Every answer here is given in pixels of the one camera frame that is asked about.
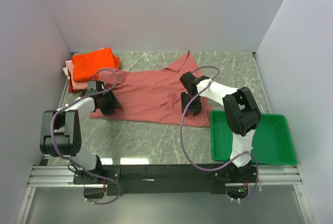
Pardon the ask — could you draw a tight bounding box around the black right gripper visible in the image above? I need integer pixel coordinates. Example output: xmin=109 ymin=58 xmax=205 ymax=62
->
xmin=181 ymin=92 xmax=202 ymax=116

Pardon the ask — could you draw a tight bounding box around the dusty pink t shirt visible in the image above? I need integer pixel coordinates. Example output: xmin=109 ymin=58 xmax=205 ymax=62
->
xmin=98 ymin=52 xmax=202 ymax=125

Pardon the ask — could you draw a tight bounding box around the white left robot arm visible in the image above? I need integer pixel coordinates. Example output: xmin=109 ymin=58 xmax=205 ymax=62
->
xmin=40 ymin=81 xmax=122 ymax=183

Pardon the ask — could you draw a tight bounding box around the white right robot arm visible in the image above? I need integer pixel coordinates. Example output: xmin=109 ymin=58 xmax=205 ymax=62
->
xmin=180 ymin=72 xmax=262 ymax=182

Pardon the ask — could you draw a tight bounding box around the folded pale pink shirt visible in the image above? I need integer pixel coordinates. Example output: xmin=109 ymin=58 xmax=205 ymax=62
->
xmin=62 ymin=60 xmax=87 ymax=93

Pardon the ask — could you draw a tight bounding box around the folded red shirt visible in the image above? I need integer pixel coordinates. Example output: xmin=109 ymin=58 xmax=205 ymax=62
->
xmin=68 ymin=80 xmax=75 ymax=93

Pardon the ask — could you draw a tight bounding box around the folded orange t shirt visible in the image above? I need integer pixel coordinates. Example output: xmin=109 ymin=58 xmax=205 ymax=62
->
xmin=71 ymin=47 xmax=120 ymax=83

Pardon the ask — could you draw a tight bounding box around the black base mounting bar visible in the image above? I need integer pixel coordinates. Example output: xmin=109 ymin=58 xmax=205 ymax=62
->
xmin=73 ymin=164 xmax=258 ymax=199

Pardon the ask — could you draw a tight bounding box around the green plastic tray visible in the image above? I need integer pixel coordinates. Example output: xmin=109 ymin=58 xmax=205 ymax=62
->
xmin=210 ymin=110 xmax=297 ymax=166

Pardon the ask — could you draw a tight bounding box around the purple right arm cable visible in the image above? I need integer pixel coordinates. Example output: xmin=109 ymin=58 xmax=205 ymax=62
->
xmin=180 ymin=65 xmax=260 ymax=202

